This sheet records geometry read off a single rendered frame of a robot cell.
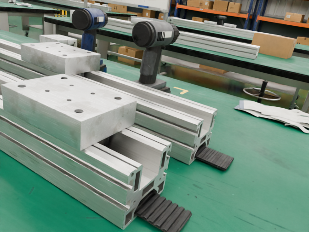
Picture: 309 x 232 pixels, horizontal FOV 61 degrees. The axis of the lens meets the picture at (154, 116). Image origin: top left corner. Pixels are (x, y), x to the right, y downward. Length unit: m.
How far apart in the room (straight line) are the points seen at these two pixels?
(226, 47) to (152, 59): 1.34
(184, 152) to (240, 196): 0.12
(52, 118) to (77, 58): 0.30
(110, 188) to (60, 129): 0.10
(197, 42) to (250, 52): 0.39
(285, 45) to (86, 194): 2.13
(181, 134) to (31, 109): 0.24
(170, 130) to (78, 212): 0.21
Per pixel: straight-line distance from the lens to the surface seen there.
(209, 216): 0.40
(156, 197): 0.39
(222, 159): 0.51
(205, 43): 2.01
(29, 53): 0.71
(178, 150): 0.48
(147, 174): 0.37
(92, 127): 0.33
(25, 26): 6.66
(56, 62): 0.63
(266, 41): 2.37
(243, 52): 1.96
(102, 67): 0.89
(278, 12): 10.87
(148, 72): 0.66
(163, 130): 0.48
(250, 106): 0.83
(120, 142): 0.39
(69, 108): 0.34
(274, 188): 0.50
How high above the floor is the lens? 1.04
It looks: 23 degrees down
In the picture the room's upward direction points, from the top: 9 degrees clockwise
